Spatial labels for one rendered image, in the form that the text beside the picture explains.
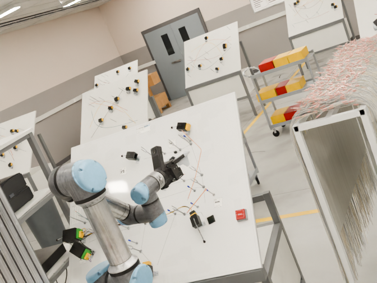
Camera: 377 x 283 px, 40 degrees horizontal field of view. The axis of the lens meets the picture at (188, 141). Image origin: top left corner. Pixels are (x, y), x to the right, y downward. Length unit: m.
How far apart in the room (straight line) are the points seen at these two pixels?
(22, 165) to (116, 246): 6.65
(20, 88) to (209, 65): 4.85
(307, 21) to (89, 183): 9.92
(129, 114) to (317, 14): 5.60
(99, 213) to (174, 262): 1.09
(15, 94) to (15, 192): 9.34
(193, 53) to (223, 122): 7.20
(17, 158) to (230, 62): 4.04
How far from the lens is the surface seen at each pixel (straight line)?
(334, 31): 11.18
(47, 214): 7.11
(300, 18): 11.51
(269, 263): 2.79
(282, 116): 7.67
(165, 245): 2.89
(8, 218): 1.85
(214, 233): 2.77
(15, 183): 3.23
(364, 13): 5.48
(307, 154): 2.58
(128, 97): 7.15
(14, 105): 12.36
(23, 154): 8.51
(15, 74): 12.69
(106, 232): 1.84
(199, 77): 9.79
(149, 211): 2.05
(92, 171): 1.78
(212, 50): 9.89
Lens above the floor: 2.12
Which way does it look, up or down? 13 degrees down
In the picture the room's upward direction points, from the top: 23 degrees counter-clockwise
